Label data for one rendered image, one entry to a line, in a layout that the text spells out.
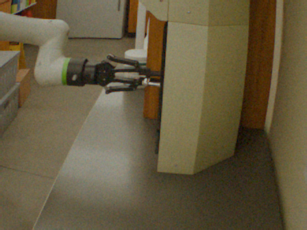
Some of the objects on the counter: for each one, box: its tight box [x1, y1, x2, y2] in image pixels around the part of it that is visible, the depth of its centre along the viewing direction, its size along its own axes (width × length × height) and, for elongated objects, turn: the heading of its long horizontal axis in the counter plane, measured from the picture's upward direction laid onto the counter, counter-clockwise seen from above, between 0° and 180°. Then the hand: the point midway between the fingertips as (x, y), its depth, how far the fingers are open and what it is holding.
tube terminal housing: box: [157, 0, 250, 175], centre depth 127 cm, size 25×32×77 cm
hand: (151, 77), depth 129 cm, fingers closed, pressing on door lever
